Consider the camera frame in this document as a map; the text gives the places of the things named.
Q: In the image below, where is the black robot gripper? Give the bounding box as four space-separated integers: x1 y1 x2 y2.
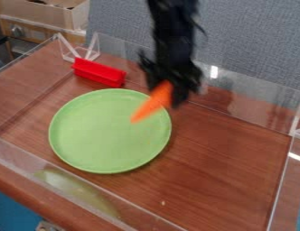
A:
139 0 206 108

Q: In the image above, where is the orange toy carrot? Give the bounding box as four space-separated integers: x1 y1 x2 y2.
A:
131 80 173 123

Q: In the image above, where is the red plastic block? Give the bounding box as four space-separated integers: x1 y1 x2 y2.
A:
71 58 126 88

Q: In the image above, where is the green round plate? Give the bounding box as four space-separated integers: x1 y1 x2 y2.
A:
48 88 171 174

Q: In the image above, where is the cardboard box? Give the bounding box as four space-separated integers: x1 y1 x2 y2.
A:
0 0 90 30

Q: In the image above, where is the wooden shelf unit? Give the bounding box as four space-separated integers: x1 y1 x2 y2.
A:
0 14 87 55

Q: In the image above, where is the clear acrylic tray enclosure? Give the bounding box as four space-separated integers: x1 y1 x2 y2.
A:
0 39 300 231

